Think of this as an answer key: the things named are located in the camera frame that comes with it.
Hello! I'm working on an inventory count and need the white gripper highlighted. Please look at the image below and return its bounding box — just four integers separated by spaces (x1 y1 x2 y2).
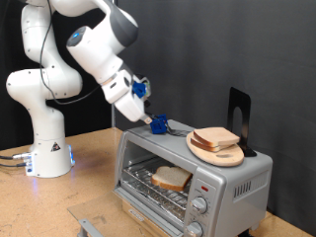
113 74 154 125

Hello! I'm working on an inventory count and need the metal spatula with blue block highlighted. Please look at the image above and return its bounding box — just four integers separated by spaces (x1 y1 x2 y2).
144 112 193 138

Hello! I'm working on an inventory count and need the white bread slice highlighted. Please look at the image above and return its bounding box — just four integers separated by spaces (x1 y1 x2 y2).
150 165 194 193

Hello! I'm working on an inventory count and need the silver oven knob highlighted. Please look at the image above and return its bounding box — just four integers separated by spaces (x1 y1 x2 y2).
190 196 209 215
185 220 204 237

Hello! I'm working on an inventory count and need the glass oven door with handle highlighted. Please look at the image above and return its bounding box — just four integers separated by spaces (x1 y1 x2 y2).
67 187 176 237

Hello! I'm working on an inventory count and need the silver toaster oven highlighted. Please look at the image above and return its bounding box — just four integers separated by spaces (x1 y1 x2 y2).
113 118 275 237

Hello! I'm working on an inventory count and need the silver metal pole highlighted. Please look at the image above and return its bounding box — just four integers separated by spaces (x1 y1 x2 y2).
110 102 119 128

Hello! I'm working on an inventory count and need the black fabric backdrop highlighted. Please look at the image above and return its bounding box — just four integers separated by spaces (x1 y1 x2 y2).
0 0 113 151

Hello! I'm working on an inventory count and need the toasted bread slice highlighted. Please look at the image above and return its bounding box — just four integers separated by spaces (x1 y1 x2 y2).
193 126 241 148
190 137 233 153

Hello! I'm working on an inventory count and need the black metal bookend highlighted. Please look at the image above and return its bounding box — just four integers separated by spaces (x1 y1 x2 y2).
226 86 259 158

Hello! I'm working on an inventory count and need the round wooden board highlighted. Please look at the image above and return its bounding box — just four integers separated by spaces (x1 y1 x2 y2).
186 131 246 168

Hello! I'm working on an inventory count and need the grey fabric backdrop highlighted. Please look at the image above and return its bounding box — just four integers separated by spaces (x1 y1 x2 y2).
116 0 316 236

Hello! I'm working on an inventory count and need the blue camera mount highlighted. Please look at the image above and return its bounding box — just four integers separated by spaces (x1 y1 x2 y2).
131 81 148 100

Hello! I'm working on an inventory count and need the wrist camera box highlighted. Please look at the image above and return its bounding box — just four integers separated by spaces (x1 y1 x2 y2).
139 77 153 99

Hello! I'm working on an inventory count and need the wire oven rack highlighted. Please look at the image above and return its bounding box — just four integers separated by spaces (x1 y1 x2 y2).
121 157 195 220

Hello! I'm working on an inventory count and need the black camera cable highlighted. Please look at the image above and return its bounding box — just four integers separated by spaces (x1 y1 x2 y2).
39 0 102 107

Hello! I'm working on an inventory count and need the cable with silver connector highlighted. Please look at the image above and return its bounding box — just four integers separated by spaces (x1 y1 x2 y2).
0 151 32 162

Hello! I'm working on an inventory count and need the black base cable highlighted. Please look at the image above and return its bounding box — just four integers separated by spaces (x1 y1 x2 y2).
0 161 28 169

